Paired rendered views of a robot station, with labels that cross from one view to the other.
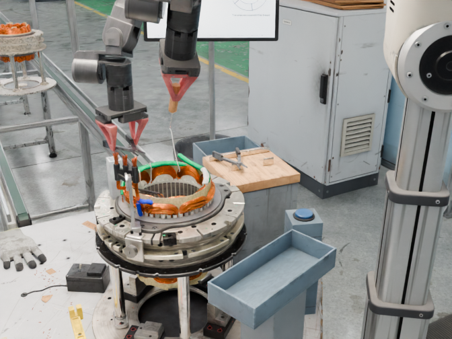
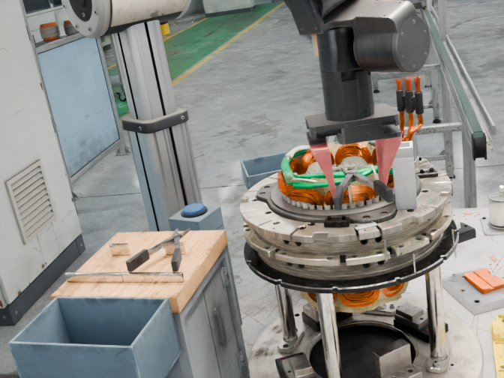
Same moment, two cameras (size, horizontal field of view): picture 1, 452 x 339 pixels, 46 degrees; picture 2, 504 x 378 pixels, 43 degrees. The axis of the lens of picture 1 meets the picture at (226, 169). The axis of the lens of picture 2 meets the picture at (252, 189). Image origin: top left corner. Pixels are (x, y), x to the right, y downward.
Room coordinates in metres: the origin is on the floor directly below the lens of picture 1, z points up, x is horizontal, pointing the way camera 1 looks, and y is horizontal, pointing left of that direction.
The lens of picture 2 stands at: (1.79, 0.64, 1.46)
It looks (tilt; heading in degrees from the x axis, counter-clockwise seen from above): 20 degrees down; 223
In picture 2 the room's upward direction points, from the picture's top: 10 degrees counter-clockwise
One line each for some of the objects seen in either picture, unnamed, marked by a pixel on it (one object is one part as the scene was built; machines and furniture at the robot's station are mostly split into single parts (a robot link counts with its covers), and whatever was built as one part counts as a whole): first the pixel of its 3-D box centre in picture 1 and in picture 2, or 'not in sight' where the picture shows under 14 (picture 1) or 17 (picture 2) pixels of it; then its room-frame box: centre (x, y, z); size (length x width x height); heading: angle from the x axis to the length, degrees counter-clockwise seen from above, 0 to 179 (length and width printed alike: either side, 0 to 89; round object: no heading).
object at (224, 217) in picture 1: (170, 202); (343, 193); (1.02, 0.12, 1.09); 0.32 x 0.32 x 0.01
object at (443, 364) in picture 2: (120, 317); (438, 358); (0.99, 0.24, 0.81); 0.07 x 0.03 x 0.01; 15
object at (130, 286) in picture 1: (134, 278); (397, 365); (1.08, 0.22, 0.85); 0.06 x 0.04 x 0.05; 155
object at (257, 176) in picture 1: (249, 169); (145, 268); (1.28, -0.06, 1.05); 0.20 x 0.19 x 0.02; 23
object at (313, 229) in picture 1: (300, 263); (206, 273); (1.06, -0.18, 0.91); 0.07 x 0.07 x 0.25; 8
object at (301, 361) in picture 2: (198, 273); (297, 366); (1.13, 0.07, 0.83); 0.05 x 0.04 x 0.02; 51
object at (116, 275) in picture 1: (117, 282); (435, 304); (0.99, 0.24, 0.91); 0.02 x 0.02 x 0.21
